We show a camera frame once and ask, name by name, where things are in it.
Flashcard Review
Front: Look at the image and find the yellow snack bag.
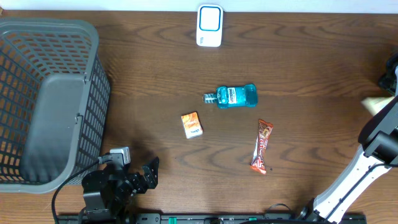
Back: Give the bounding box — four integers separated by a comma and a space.
361, 96, 394, 116

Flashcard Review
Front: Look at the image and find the small orange box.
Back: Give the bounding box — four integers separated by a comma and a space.
181, 112, 203, 139

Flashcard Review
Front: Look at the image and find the blue mouthwash bottle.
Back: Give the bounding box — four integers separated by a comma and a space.
203, 84, 258, 109

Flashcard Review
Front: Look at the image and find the red-brown snack bar wrapper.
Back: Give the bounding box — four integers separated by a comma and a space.
251, 119, 274, 175

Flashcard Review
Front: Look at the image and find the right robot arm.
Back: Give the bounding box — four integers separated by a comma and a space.
298, 54, 397, 223

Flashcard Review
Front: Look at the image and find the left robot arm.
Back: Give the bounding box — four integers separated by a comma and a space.
78, 147, 160, 223

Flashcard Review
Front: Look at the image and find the white barcode scanner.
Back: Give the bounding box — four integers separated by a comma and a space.
196, 4, 224, 47

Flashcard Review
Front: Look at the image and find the grey plastic shopping basket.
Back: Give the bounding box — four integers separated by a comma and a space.
1, 18, 111, 194

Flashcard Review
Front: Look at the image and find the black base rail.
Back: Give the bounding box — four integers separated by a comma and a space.
58, 212, 368, 224

